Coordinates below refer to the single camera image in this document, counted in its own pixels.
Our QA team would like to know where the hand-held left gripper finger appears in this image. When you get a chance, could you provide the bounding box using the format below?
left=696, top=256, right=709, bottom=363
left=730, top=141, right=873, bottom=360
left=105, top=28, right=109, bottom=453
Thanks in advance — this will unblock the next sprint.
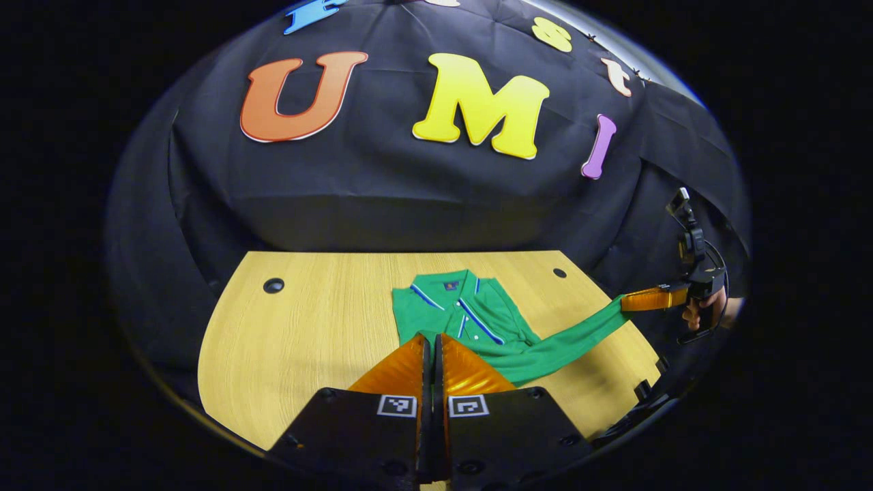
left=434, top=333, right=594, bottom=488
left=267, top=333, right=432, bottom=488

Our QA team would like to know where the green T-shirt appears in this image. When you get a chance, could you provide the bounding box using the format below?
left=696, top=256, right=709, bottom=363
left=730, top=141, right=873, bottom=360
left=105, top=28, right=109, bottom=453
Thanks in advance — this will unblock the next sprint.
left=391, top=269, right=632, bottom=386

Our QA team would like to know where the black backdrop cloth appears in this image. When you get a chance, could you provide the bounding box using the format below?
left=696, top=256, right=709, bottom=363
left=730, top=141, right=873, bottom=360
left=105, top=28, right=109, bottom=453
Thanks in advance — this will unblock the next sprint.
left=106, top=0, right=751, bottom=403

